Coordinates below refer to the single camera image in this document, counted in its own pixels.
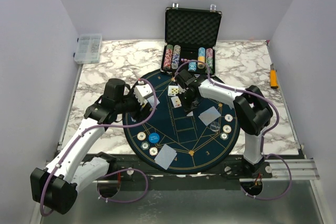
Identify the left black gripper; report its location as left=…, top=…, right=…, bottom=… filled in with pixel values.
left=116, top=85, right=152, bottom=121

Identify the two of hearts card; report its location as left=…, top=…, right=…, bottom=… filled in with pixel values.
left=171, top=96, right=182, bottom=108

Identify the blue playing card box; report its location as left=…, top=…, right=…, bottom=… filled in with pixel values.
left=147, top=95, right=160, bottom=108

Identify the eight of clubs card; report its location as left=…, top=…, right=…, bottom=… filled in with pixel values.
left=167, top=86, right=179, bottom=97

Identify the blue small blind button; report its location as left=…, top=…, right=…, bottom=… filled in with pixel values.
left=149, top=133, right=160, bottom=144

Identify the green white chip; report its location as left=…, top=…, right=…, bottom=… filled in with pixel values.
left=141, top=142, right=150, bottom=150

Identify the clear dealer button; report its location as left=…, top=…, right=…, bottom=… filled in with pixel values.
left=209, top=121, right=221, bottom=132

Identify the red white poker chip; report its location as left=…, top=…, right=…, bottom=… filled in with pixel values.
left=224, top=114, right=234, bottom=122

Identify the yellow white poker chip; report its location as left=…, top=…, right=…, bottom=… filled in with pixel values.
left=223, top=125, right=232, bottom=134

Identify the green poker chip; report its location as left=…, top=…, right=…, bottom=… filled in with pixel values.
left=220, top=132, right=229, bottom=141

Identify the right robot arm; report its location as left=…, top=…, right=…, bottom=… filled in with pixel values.
left=174, top=70, right=273, bottom=178

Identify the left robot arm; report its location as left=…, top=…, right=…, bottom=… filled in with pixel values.
left=30, top=78, right=156, bottom=217

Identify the light blue chip stack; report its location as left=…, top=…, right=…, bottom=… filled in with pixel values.
left=188, top=61, right=197, bottom=72

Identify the blue grey chip stack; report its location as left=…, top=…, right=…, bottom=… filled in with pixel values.
left=171, top=45, right=181, bottom=69

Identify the red white chip stack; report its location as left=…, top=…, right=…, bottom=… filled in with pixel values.
left=163, top=45, right=173, bottom=70

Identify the round blue poker mat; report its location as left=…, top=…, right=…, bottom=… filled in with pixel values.
left=123, top=70, right=240, bottom=174

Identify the yellow chip stack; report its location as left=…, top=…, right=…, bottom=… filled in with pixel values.
left=197, top=47, right=206, bottom=69

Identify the pink green chip stack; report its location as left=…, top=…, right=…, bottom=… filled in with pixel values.
left=205, top=48, right=213, bottom=73

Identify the black aluminium chip case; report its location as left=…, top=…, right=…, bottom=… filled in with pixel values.
left=161, top=3, right=222, bottom=76

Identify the clear plastic organizer box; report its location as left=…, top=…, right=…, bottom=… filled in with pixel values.
left=74, top=34, right=102, bottom=65

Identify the orange utility knife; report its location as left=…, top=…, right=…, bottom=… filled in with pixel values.
left=269, top=63, right=279, bottom=89

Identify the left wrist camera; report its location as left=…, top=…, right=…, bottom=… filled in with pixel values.
left=133, top=80, right=153, bottom=106

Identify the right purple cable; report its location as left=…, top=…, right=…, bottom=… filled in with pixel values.
left=174, top=60, right=292, bottom=200

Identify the purple cable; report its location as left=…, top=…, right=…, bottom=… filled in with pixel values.
left=174, top=60, right=292, bottom=200
left=39, top=78, right=158, bottom=217

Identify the black mounting base rail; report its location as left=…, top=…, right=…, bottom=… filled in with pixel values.
left=84, top=152, right=272, bottom=191

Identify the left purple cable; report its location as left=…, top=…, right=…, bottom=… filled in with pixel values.
left=39, top=78, right=158, bottom=217

